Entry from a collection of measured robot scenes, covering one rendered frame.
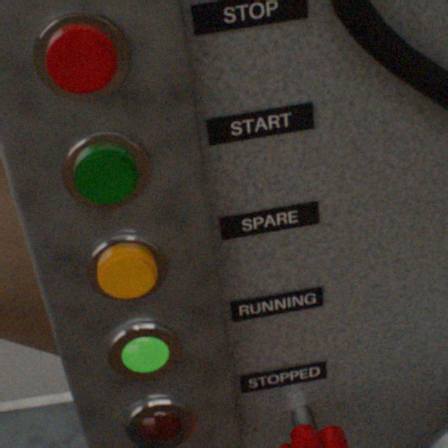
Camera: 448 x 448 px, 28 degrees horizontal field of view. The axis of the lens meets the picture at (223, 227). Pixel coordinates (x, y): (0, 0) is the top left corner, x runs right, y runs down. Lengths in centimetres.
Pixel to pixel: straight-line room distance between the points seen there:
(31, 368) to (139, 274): 80
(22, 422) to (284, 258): 35
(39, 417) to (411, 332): 34
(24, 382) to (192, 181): 81
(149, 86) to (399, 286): 18
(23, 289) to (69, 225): 229
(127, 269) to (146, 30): 11
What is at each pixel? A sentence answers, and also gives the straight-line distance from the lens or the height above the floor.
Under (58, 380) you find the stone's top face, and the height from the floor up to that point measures 82.
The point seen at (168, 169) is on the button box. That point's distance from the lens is 37.
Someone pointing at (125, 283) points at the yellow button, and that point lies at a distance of 40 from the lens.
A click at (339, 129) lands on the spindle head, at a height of 141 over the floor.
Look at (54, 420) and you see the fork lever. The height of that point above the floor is 110.
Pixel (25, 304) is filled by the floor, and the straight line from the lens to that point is 261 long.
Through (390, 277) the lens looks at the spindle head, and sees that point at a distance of 45.
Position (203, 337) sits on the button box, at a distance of 43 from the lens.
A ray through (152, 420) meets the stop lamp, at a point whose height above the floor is 128.
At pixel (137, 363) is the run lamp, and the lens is 43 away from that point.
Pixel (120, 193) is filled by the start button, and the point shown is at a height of 141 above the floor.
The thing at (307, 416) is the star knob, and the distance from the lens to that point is 50.
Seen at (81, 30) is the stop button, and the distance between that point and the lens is 34.
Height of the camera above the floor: 161
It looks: 36 degrees down
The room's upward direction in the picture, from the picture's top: 7 degrees counter-clockwise
